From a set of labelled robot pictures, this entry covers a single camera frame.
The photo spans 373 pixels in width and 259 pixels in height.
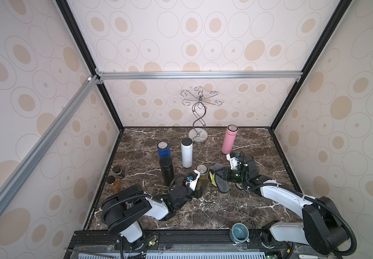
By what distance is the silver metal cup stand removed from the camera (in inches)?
36.0

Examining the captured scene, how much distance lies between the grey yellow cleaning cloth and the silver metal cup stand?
34cm

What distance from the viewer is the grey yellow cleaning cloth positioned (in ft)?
2.61
